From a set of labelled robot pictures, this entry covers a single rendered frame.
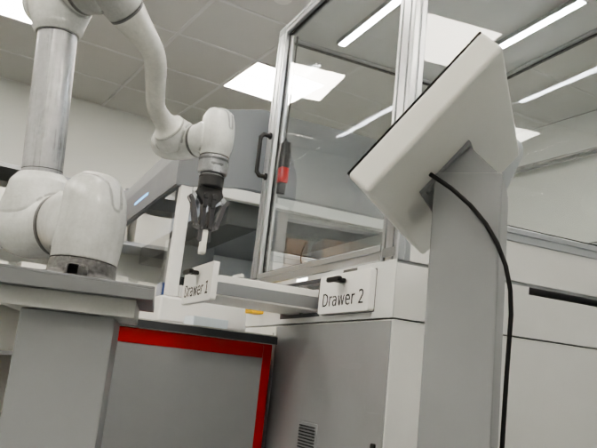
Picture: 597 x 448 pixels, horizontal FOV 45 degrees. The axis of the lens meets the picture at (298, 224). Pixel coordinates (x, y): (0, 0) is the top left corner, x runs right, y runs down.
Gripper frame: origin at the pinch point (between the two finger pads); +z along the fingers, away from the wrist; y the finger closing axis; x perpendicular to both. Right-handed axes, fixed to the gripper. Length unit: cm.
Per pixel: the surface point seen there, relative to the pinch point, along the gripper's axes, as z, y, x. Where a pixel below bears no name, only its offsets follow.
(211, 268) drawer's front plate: 8.6, 0.6, -10.1
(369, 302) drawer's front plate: 16, 33, -43
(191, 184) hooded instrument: -38, 16, 83
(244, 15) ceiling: -181, 63, 194
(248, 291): 13.4, 12.3, -9.8
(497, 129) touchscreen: -14, 27, -98
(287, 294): 12.6, 24.4, -9.9
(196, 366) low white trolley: 35.7, 7.4, 14.2
